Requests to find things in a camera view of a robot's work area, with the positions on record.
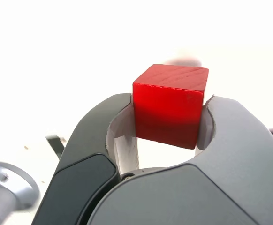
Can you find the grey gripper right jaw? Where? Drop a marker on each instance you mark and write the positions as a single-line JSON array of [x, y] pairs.
[[197, 194]]

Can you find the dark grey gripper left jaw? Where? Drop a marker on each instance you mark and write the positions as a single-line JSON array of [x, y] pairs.
[[80, 168]]

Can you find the red wooden cube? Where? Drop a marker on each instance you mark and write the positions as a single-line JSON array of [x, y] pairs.
[[167, 112]]

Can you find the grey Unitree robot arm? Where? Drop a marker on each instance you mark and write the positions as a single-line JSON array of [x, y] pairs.
[[2, 187]]

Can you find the black tape strip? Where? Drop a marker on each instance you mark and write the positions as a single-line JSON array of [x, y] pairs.
[[55, 146]]

